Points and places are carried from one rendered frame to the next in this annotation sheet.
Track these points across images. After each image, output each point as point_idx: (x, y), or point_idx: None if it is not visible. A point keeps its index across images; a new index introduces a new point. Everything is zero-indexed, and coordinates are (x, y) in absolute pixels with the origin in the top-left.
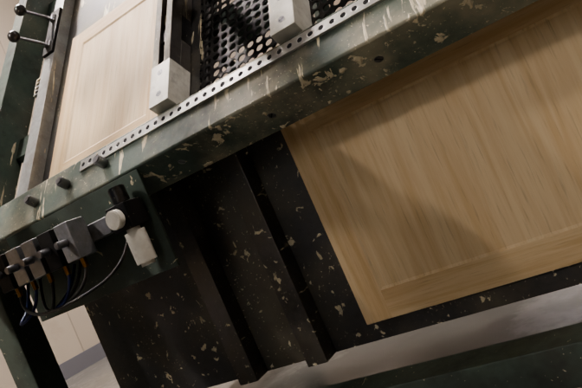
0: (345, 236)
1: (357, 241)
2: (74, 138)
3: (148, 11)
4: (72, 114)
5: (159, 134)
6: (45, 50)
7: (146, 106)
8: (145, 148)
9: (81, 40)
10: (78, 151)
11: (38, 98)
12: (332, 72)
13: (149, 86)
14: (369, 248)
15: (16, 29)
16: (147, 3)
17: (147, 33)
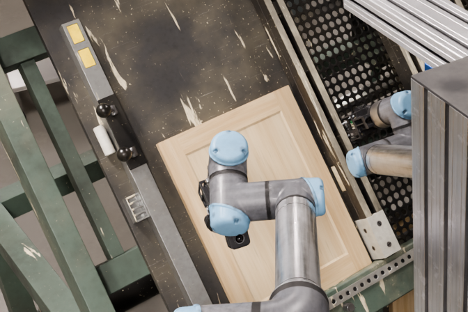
0: (402, 303)
1: (407, 304)
2: (253, 276)
3: (283, 134)
4: (230, 248)
5: (396, 278)
6: (132, 161)
7: (345, 246)
8: (386, 290)
9: (180, 149)
10: (271, 292)
11: (161, 228)
12: None
13: (336, 224)
14: (411, 307)
15: (7, 105)
16: (275, 123)
17: (297, 161)
